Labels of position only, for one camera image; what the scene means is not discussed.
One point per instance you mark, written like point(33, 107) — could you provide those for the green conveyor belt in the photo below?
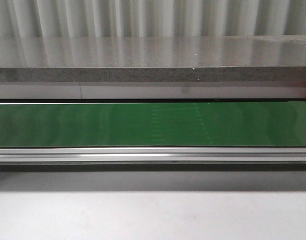
point(153, 124)

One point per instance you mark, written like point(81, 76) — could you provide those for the grey speckled stone counter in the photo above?
point(153, 59)

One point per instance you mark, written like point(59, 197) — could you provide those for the white pleated curtain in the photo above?
point(143, 18)

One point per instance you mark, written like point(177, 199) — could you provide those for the aluminium conveyor frame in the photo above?
point(182, 158)

